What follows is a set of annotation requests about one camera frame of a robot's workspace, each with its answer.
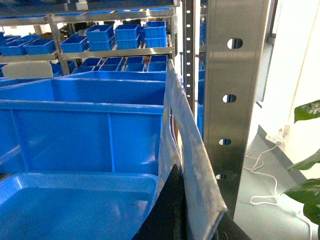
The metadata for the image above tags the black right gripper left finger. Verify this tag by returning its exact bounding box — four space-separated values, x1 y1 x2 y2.
133 165 187 240

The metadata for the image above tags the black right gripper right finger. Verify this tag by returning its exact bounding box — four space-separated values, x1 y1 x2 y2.
214 214 250 240

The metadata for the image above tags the flower gift bag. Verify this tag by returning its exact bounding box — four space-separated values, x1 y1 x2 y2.
158 59 227 240

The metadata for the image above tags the green potted plant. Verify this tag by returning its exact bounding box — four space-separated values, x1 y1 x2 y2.
284 100 320 225

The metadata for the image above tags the large blue plastic crate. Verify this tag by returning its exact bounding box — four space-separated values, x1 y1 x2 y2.
0 71 166 175

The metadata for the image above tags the light blue plastic tray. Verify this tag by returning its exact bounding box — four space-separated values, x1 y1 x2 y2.
0 172 158 240

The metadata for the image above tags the white cord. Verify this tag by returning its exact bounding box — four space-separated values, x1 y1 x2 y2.
243 139 313 240

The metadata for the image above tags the perforated steel rack post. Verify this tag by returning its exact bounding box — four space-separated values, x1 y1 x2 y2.
203 0 270 217

